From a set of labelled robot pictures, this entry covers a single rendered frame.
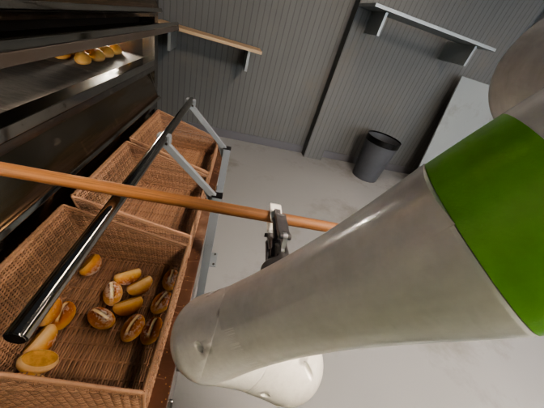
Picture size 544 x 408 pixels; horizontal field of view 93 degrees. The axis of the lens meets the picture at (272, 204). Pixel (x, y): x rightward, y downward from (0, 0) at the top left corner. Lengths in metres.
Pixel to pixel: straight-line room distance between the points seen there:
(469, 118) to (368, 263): 4.97
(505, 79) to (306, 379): 0.40
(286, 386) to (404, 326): 0.25
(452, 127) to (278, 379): 4.75
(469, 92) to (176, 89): 4.15
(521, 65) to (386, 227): 0.19
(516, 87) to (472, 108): 4.79
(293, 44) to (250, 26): 0.57
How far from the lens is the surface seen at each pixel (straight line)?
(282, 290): 0.22
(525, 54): 0.32
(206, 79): 3.91
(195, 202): 0.65
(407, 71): 4.57
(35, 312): 0.53
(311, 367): 0.42
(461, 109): 4.97
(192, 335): 0.33
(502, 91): 0.33
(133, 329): 1.09
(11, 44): 0.79
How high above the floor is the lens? 1.59
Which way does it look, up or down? 34 degrees down
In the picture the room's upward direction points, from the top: 18 degrees clockwise
